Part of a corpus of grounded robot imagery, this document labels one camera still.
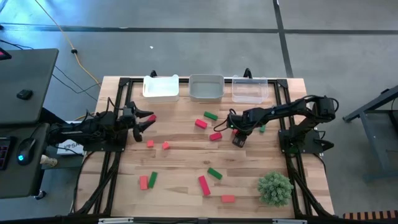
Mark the small black desk device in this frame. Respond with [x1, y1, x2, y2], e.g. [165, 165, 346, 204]
[16, 89, 34, 101]

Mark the grey metal table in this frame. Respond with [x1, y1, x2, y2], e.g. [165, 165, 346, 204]
[343, 84, 398, 183]

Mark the clear plastic bin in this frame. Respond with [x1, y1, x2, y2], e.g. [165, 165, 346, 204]
[231, 74, 269, 105]

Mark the white plastic bin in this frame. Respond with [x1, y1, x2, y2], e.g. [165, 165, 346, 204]
[142, 73, 180, 103]

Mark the yellow floor cable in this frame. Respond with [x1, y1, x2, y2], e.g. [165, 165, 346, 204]
[33, 0, 102, 88]

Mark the dark grey desk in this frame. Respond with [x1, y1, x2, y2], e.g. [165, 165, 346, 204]
[0, 48, 60, 126]
[0, 123, 52, 200]

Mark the orange black striped bar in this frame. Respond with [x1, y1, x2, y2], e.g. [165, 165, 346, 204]
[343, 210, 398, 221]

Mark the black floor cable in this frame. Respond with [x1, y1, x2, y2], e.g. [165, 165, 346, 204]
[52, 65, 101, 102]
[0, 39, 34, 50]

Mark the black backlit keyboard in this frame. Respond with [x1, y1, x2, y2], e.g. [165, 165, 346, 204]
[0, 136, 12, 171]

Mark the black computer mouse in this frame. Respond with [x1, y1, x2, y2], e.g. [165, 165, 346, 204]
[16, 138, 37, 166]

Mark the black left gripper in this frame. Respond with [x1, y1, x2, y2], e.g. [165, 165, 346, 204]
[119, 101, 157, 134]

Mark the long red wooden block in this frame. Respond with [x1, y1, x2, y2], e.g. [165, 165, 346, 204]
[198, 175, 211, 197]

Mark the black device with red light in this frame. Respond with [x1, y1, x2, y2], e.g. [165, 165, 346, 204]
[0, 47, 12, 62]

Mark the green artificial shrub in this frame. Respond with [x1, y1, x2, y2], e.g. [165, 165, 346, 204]
[257, 170, 295, 208]

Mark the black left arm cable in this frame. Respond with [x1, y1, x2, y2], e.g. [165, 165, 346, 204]
[107, 96, 125, 111]

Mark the white plug adapter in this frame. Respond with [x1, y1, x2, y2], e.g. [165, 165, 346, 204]
[39, 154, 58, 168]

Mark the white labelled box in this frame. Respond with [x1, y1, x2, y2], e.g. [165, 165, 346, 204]
[57, 138, 86, 156]

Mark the grey plastic bin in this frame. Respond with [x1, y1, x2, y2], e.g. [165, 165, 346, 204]
[188, 73, 225, 103]

